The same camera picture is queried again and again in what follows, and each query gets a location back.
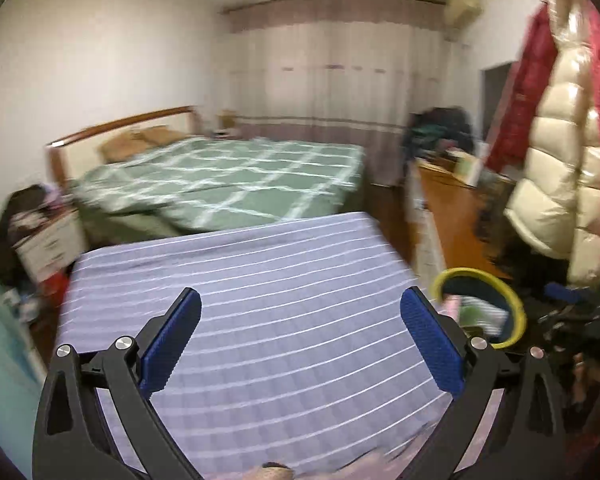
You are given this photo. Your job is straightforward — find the green and white book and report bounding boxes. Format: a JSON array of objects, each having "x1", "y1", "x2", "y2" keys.
[{"x1": 455, "y1": 155, "x2": 482, "y2": 186}]

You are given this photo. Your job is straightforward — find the white wooden nightstand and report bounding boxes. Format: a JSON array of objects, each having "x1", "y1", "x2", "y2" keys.
[{"x1": 15, "y1": 210, "x2": 86, "y2": 282}]

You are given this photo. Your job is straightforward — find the black television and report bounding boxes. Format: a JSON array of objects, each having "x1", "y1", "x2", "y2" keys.
[{"x1": 482, "y1": 62, "x2": 519, "y2": 158}]

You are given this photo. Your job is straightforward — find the wooden bed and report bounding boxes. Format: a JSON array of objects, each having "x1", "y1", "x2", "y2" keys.
[{"x1": 45, "y1": 106, "x2": 366, "y2": 251}]

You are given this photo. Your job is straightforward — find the cream air conditioner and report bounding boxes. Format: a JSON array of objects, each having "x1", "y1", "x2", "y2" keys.
[{"x1": 442, "y1": 0, "x2": 483, "y2": 31}]

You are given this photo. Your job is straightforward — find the green checked quilt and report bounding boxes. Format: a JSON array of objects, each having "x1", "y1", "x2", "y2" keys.
[{"x1": 72, "y1": 137, "x2": 366, "y2": 233}]

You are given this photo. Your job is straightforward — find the yellow-rimmed dark waste bin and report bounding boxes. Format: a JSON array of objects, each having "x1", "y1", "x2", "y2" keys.
[{"x1": 430, "y1": 267, "x2": 527, "y2": 352}]

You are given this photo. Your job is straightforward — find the pile of dark clothes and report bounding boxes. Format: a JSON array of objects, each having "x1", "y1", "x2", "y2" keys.
[{"x1": 405, "y1": 106, "x2": 486, "y2": 161}]

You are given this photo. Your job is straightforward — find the wardrobe with painted doors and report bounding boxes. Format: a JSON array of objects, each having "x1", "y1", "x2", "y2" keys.
[{"x1": 0, "y1": 255, "x2": 42, "y2": 411}]

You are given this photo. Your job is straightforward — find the large brown pillow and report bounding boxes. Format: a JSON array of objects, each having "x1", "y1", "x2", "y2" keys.
[{"x1": 98, "y1": 132, "x2": 151, "y2": 163}]

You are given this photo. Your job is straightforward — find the pink and white curtain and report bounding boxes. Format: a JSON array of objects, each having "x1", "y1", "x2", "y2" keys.
[{"x1": 225, "y1": 0, "x2": 451, "y2": 186}]

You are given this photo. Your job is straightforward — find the green plastic bag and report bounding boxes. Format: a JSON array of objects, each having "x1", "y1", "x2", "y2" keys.
[{"x1": 460, "y1": 297, "x2": 511, "y2": 337}]

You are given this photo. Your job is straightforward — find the person's right hand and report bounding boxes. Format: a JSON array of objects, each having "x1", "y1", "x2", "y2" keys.
[{"x1": 570, "y1": 350, "x2": 600, "y2": 411}]

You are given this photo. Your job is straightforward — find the cream down jacket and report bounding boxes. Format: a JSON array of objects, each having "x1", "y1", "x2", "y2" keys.
[{"x1": 505, "y1": 0, "x2": 600, "y2": 286}]

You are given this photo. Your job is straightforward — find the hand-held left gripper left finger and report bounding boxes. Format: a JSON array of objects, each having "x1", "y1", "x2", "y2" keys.
[{"x1": 31, "y1": 287, "x2": 206, "y2": 480}]

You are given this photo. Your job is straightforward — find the checked purple tablecloth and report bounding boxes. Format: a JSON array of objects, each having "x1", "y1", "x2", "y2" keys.
[{"x1": 55, "y1": 211, "x2": 506, "y2": 480}]

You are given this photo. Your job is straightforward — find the small brown pillow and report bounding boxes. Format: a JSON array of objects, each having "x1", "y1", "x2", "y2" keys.
[{"x1": 137, "y1": 126, "x2": 186, "y2": 145}]

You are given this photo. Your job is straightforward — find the dark clothes heap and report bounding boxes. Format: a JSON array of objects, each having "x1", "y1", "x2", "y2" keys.
[{"x1": 0, "y1": 185, "x2": 76, "y2": 273}]

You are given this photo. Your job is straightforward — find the red hanging coat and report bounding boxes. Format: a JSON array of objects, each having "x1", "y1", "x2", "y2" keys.
[{"x1": 485, "y1": 5, "x2": 556, "y2": 171}]

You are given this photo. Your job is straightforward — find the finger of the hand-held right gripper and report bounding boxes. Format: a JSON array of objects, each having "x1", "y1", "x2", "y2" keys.
[{"x1": 542, "y1": 281, "x2": 588, "y2": 311}]

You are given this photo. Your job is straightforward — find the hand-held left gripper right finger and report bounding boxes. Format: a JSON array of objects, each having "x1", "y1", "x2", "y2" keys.
[{"x1": 400, "y1": 287, "x2": 566, "y2": 480}]

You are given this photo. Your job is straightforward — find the wooden desk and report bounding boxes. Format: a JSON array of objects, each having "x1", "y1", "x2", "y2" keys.
[{"x1": 410, "y1": 157, "x2": 511, "y2": 281}]

